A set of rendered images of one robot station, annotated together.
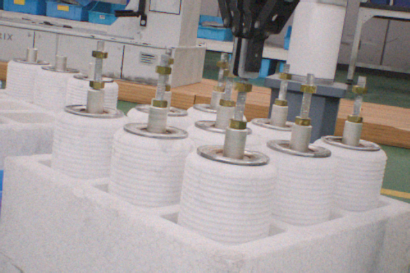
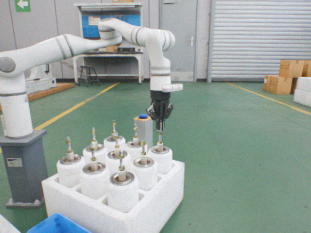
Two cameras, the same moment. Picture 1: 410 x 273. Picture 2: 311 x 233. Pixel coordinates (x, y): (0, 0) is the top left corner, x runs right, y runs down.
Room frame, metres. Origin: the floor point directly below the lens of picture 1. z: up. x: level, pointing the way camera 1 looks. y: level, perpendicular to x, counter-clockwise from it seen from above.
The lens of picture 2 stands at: (0.79, 0.71, 0.60)
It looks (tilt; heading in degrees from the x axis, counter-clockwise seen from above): 15 degrees down; 258
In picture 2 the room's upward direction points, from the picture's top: straight up
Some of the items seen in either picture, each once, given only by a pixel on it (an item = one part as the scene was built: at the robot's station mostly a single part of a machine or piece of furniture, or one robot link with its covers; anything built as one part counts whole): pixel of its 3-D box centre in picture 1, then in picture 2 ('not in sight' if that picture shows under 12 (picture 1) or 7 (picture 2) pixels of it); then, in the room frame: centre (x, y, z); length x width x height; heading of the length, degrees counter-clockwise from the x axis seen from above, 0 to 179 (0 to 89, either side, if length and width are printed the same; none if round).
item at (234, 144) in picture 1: (234, 143); (160, 146); (0.62, -0.03, 0.26); 0.02 x 0.02 x 0.03
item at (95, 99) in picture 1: (95, 102); (122, 174); (0.78, 0.14, 0.26); 0.02 x 0.02 x 0.03
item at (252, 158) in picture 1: (232, 156); (160, 149); (0.62, -0.03, 0.25); 0.08 x 0.08 x 0.01
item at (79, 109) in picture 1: (94, 112); (122, 178); (0.78, 0.14, 0.25); 0.08 x 0.08 x 0.01
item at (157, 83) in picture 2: not in sight; (164, 81); (0.61, -0.02, 0.52); 0.11 x 0.09 x 0.06; 121
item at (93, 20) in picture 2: not in sight; (94, 20); (1.13, -5.10, 1.54); 0.32 x 0.02 x 0.25; 166
